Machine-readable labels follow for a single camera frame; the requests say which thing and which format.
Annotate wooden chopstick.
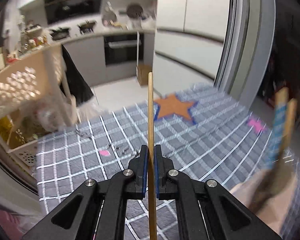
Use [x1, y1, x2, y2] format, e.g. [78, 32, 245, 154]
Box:
[278, 99, 298, 159]
[148, 72, 157, 240]

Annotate grey checked tablecloth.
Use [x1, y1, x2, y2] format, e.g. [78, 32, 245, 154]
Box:
[36, 84, 300, 239]

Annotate cardboard box on floor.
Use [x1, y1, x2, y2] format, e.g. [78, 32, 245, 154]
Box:
[136, 64, 152, 86]

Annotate beige perforated storage cart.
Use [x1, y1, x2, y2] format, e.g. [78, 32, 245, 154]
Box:
[0, 44, 77, 168]

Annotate black pot on stove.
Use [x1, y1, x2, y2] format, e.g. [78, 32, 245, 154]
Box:
[77, 20, 97, 34]

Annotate beige plastic utensil holder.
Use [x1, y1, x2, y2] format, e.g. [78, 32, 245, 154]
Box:
[230, 158, 300, 239]

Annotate black range hood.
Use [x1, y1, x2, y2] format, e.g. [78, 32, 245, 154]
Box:
[44, 0, 102, 24]

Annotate black built-in oven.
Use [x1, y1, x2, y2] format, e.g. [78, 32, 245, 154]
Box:
[103, 34, 144, 66]

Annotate white refrigerator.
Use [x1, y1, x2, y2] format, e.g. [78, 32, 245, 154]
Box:
[153, 0, 231, 95]

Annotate black wok on stove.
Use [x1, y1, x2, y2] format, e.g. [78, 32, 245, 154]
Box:
[49, 27, 71, 41]

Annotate blue patterned chopstick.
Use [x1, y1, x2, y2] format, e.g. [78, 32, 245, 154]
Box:
[266, 87, 288, 169]

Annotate black hanging cloth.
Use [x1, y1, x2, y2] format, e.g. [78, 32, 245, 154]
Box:
[61, 45, 94, 107]

